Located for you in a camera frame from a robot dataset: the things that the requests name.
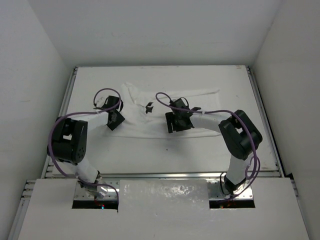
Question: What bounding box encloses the white printed t-shirt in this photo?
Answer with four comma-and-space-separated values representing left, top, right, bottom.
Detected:
108, 82, 220, 139

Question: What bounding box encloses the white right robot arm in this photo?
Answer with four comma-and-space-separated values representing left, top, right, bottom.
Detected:
165, 97, 263, 194

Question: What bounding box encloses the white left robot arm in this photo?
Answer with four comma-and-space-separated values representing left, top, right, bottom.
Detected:
47, 95, 125, 200

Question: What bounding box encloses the white front cover panel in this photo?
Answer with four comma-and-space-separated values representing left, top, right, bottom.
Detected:
19, 178, 309, 240

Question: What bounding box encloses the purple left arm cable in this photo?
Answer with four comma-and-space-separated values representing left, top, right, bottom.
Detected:
47, 87, 123, 201

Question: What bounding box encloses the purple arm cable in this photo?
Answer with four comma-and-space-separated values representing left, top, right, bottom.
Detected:
155, 92, 261, 201
47, 87, 123, 201

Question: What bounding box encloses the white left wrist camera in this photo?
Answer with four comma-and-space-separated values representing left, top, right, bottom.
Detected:
94, 97, 107, 110

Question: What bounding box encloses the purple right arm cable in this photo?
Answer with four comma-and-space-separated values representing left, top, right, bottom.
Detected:
155, 92, 261, 201

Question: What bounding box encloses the aluminium table edge rail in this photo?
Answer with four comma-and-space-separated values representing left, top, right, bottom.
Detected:
99, 171, 282, 180

